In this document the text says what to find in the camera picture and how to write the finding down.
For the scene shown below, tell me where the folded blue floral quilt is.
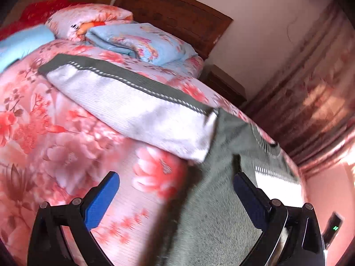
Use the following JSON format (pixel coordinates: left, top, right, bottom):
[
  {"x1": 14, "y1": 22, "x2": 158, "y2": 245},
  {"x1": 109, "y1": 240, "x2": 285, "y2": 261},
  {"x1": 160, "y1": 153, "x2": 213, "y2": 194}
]
[{"x1": 85, "y1": 23, "x2": 198, "y2": 67}]

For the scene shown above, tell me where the thin wall cable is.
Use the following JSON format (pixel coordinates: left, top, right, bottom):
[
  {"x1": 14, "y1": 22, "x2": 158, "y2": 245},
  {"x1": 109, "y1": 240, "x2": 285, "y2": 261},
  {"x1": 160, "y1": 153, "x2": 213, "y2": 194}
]
[{"x1": 286, "y1": 14, "x2": 307, "y2": 43}]

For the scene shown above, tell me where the red blanket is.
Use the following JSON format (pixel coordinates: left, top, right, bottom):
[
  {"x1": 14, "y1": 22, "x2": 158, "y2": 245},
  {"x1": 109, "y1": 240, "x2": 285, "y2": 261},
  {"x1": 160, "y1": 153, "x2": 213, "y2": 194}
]
[{"x1": 0, "y1": 0, "x2": 81, "y2": 41}]

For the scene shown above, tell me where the large wooden headboard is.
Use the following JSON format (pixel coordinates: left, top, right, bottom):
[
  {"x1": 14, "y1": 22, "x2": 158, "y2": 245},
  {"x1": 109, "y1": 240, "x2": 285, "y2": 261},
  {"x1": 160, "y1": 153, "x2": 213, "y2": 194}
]
[{"x1": 114, "y1": 0, "x2": 233, "y2": 60}]

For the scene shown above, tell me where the folded pink floral quilt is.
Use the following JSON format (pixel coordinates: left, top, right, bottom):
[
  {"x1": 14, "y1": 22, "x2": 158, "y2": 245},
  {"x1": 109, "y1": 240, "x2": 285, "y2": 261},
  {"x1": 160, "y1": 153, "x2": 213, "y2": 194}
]
[{"x1": 46, "y1": 4, "x2": 134, "y2": 42}]

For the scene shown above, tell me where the dark wooden nightstand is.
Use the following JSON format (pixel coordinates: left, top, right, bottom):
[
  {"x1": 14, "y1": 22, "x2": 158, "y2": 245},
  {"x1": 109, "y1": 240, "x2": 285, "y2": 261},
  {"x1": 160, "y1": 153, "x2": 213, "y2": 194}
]
[{"x1": 201, "y1": 64, "x2": 247, "y2": 107}]

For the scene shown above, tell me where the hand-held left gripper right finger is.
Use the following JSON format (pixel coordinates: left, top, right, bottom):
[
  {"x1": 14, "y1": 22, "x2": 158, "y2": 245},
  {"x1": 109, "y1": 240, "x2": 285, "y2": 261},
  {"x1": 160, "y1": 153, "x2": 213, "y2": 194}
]
[{"x1": 233, "y1": 172, "x2": 325, "y2": 266}]

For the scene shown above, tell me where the floral bed sheet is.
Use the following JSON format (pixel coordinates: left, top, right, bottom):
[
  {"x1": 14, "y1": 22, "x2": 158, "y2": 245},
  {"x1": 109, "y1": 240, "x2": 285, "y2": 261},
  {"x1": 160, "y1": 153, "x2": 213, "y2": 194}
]
[{"x1": 0, "y1": 39, "x2": 310, "y2": 266}]

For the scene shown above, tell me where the light blue cloth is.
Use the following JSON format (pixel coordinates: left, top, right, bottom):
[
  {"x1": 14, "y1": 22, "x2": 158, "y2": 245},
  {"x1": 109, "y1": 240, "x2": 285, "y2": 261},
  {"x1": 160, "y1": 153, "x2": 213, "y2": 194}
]
[{"x1": 0, "y1": 24, "x2": 55, "y2": 72}]

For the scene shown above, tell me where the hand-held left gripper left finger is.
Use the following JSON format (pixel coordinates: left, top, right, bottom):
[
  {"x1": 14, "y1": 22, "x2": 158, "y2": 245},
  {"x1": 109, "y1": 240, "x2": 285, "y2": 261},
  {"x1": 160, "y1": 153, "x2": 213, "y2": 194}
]
[{"x1": 28, "y1": 171, "x2": 120, "y2": 266}]

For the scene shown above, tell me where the patterned brown curtain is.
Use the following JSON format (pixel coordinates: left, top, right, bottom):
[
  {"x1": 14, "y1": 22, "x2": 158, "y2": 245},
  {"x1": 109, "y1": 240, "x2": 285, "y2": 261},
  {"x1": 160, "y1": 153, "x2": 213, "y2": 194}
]
[{"x1": 244, "y1": 3, "x2": 355, "y2": 178}]

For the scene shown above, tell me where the green and white knitted sweater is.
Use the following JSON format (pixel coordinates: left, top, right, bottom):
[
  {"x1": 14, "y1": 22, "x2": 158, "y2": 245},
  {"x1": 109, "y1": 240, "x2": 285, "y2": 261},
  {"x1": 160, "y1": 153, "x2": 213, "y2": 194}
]
[{"x1": 38, "y1": 54, "x2": 303, "y2": 266}]

